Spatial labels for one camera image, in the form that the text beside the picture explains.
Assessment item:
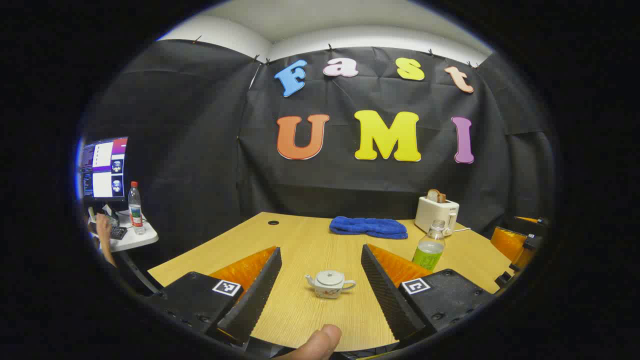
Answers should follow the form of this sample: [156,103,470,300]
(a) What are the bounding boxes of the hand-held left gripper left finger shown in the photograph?
[145,246,283,347]

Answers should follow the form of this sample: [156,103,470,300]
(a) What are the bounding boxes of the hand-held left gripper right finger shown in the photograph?
[361,244,498,346]

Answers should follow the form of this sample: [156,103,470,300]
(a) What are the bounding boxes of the green label water bottle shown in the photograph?
[412,220,446,272]

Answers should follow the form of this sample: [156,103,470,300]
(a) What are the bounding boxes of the red cap plastic bottle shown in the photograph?
[128,181,146,236]

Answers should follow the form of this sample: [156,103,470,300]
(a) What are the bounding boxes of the blue towel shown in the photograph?
[329,216,409,240]

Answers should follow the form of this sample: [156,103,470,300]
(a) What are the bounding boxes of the white toaster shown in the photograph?
[414,196,460,237]

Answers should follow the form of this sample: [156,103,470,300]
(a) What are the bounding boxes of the small white side table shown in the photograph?
[90,212,160,253]

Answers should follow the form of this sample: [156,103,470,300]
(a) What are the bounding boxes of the black backdrop cloth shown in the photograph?
[82,39,556,271]

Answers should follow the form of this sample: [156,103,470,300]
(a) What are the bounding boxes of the computer monitor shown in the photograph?
[80,136,129,202]

